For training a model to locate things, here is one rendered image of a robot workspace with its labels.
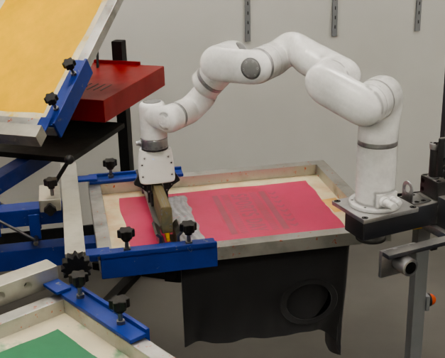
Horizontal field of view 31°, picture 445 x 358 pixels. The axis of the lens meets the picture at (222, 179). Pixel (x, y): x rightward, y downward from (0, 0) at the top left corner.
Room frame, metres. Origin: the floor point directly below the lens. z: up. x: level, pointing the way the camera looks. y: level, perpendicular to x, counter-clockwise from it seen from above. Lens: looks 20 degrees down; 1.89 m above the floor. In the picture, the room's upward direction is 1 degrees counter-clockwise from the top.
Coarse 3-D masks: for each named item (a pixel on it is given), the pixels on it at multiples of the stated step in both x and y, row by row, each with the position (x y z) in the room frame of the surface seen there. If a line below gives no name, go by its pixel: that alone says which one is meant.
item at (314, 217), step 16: (288, 208) 2.23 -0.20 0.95; (304, 208) 2.23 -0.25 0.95; (320, 208) 2.23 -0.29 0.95; (128, 224) 2.14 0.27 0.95; (144, 224) 2.14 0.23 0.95; (208, 224) 2.13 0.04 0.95; (304, 224) 2.11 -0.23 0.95; (320, 224) 2.11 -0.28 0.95; (336, 224) 2.11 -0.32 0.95; (144, 240) 2.03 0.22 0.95
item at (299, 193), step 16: (192, 192) 2.38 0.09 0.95; (208, 192) 2.38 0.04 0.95; (224, 192) 2.38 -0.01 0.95; (240, 192) 2.37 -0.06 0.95; (288, 192) 2.36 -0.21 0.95; (304, 192) 2.36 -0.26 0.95; (128, 208) 2.27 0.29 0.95; (144, 208) 2.26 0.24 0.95; (192, 208) 2.25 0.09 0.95; (208, 208) 2.25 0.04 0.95
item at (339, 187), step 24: (240, 168) 2.50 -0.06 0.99; (264, 168) 2.49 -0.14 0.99; (288, 168) 2.51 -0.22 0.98; (312, 168) 2.52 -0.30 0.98; (96, 192) 2.31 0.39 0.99; (336, 192) 2.32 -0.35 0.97; (96, 216) 2.13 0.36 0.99; (96, 240) 1.96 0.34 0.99; (240, 240) 1.94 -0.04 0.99; (264, 240) 1.94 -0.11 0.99; (288, 240) 1.94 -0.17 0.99; (312, 240) 1.95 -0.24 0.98; (336, 240) 1.97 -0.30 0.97
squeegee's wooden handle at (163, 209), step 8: (160, 184) 2.15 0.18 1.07; (160, 192) 2.08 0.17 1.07; (160, 200) 2.03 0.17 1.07; (168, 200) 2.03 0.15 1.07; (160, 208) 1.98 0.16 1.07; (168, 208) 1.98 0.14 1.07; (160, 216) 1.98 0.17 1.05; (168, 216) 1.98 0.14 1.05; (160, 224) 1.99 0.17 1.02; (168, 224) 1.98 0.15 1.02; (168, 232) 1.98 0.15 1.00
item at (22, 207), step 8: (0, 208) 2.08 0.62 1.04; (8, 208) 2.08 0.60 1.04; (16, 208) 2.08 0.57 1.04; (24, 208) 2.08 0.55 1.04; (32, 208) 2.08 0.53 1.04; (0, 216) 2.05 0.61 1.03; (8, 216) 2.06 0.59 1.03; (16, 216) 2.06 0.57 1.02; (24, 216) 2.06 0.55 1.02; (40, 216) 2.07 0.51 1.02; (48, 216) 2.08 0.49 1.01; (56, 216) 2.08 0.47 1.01; (0, 224) 2.05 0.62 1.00; (16, 224) 2.06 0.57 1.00; (24, 224) 2.06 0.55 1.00
